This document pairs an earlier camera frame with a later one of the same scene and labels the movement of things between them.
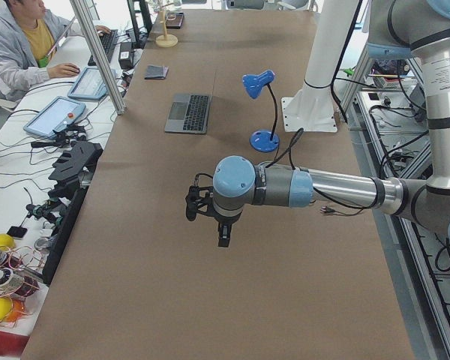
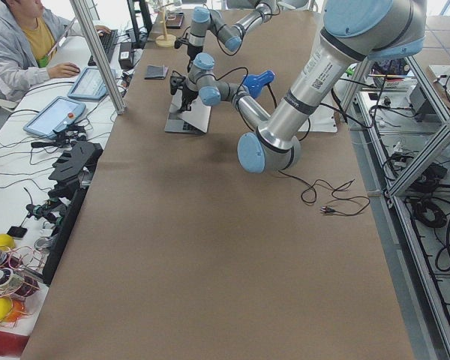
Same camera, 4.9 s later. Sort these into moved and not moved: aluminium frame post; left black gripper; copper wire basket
Moved: left black gripper
Not moved: aluminium frame post; copper wire basket
